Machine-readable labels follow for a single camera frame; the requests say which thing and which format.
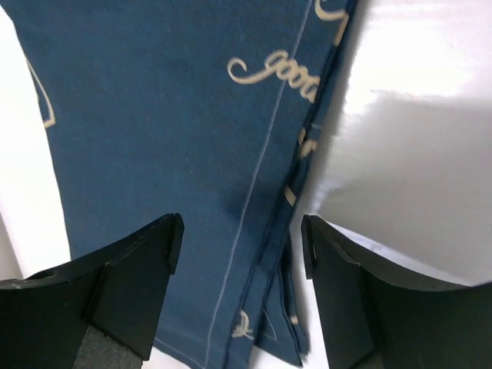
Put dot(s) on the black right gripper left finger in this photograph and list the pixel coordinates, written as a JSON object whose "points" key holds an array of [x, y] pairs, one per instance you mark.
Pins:
{"points": [[98, 311]]}

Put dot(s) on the blue whale placemat cloth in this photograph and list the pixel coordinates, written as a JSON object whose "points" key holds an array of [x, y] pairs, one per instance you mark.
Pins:
{"points": [[208, 109]]}

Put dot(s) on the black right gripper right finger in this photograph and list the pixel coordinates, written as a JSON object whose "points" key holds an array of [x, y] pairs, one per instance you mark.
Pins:
{"points": [[377, 314]]}

